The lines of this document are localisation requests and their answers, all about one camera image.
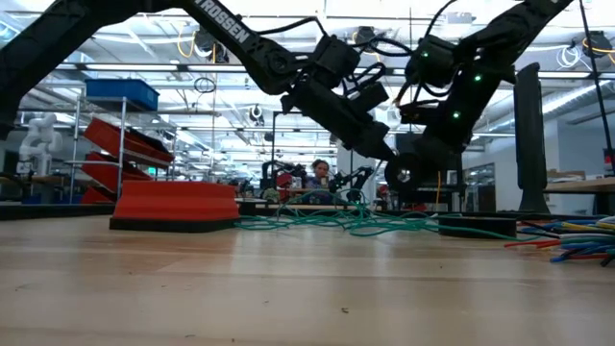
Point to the wooden side table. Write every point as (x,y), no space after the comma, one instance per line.
(581,185)

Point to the red box with black base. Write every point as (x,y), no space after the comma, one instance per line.
(175,204)

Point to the white round pillar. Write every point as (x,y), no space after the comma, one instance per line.
(342,165)

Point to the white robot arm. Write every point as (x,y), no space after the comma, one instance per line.
(41,144)

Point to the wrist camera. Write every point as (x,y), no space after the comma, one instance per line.
(415,113)
(372,96)

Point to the person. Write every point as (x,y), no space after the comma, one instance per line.
(319,180)

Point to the black flat reel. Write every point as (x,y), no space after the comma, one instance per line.
(477,227)

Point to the black frame stand with camera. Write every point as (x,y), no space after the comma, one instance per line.
(274,144)

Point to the black monitor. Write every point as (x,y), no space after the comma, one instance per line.
(402,141)

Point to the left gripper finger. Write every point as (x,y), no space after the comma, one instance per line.
(388,154)

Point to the metal rack with red bins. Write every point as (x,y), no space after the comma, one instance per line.
(120,144)

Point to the blue plastic bin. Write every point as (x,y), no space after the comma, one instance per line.
(122,91)

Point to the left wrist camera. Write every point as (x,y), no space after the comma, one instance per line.
(372,96)

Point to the black upright post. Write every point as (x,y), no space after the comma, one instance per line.
(530,139)

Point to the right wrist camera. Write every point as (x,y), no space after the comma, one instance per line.
(415,113)

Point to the thin black rod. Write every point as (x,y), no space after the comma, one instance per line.
(596,77)

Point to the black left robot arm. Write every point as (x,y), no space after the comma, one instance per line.
(48,38)

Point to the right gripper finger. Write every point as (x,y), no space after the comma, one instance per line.
(435,163)

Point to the black bench robot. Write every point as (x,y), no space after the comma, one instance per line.
(353,180)
(281,175)

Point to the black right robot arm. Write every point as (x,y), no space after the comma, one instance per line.
(504,33)

